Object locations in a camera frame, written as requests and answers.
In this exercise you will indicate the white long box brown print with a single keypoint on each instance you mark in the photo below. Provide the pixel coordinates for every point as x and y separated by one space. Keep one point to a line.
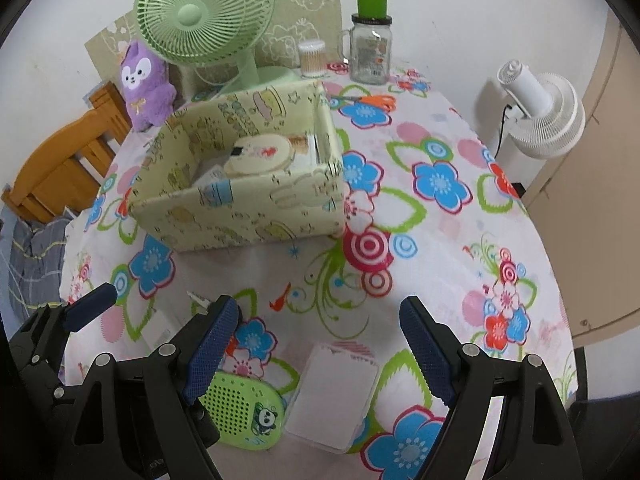
302 152

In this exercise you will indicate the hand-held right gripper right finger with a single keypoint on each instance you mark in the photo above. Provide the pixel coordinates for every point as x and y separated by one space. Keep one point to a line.
425 350

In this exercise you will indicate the green desk fan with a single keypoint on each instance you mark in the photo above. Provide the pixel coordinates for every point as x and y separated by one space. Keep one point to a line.
200 15

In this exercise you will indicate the cream oval cartoon case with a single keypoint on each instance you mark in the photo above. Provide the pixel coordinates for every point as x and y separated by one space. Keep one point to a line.
260 155

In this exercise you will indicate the floral tablecloth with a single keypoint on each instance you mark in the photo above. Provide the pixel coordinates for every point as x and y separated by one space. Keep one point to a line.
440 240

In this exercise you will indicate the wooden bed headboard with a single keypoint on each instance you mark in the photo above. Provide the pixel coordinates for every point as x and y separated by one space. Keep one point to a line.
55 170

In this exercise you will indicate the grey plaid blanket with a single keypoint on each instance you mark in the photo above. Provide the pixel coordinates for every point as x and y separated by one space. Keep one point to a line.
35 255

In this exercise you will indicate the white floor fan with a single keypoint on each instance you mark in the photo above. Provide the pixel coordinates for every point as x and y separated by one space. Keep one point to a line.
545 115

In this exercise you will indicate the glass jar mug green lid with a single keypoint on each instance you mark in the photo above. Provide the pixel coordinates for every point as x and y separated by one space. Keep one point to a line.
370 55

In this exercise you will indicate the green panda mesh case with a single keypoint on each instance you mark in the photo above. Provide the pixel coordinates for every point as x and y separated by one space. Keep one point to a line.
240 410

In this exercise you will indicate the beige wardrobe door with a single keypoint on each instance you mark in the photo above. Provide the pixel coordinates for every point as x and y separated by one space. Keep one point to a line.
600 185

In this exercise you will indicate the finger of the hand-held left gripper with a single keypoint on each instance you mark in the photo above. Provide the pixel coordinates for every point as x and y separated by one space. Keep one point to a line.
207 427
92 307

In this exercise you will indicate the purple plush bunny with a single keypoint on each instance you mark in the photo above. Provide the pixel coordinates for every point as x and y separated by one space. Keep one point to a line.
145 90

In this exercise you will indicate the white square printed adapter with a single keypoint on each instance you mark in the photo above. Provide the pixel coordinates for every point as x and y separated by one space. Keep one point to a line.
160 330

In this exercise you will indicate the yellow patterned storage box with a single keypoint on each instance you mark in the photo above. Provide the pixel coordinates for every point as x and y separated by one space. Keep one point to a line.
240 215

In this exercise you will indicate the cotton swab container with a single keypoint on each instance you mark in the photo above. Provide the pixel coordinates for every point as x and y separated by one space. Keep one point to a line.
312 60

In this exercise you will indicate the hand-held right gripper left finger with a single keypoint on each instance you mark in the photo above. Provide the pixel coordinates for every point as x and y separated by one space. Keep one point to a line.
210 355

